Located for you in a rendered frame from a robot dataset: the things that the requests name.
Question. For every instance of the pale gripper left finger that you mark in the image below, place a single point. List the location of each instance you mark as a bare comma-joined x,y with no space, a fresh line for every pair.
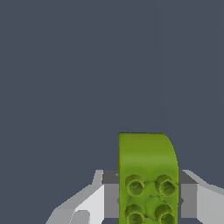
96,201

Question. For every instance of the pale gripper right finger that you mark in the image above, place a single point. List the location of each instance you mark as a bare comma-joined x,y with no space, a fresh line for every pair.
198,201

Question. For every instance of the green studded toy brick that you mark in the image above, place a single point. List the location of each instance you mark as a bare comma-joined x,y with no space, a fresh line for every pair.
147,163

